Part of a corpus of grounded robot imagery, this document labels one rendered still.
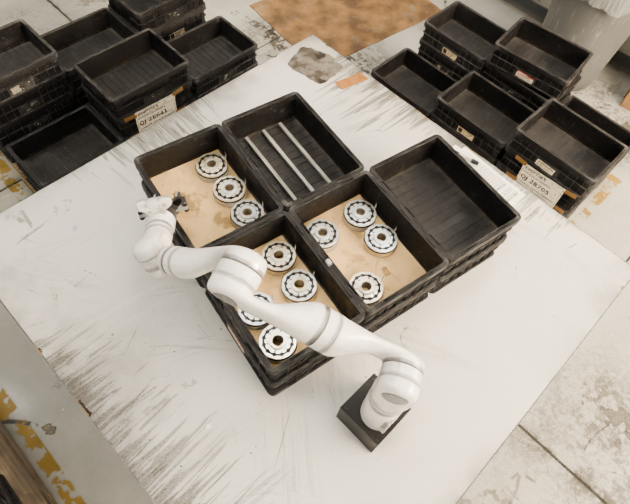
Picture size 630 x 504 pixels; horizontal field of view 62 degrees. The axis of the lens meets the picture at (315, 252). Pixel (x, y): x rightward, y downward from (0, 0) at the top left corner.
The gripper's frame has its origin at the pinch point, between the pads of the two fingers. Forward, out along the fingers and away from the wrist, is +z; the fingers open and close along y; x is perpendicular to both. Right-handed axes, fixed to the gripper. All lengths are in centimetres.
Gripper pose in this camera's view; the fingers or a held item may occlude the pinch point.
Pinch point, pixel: (166, 197)
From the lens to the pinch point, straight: 157.4
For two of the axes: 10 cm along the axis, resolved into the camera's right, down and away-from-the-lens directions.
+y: 9.8, -1.9, 0.4
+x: -1.3, -8.2, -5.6
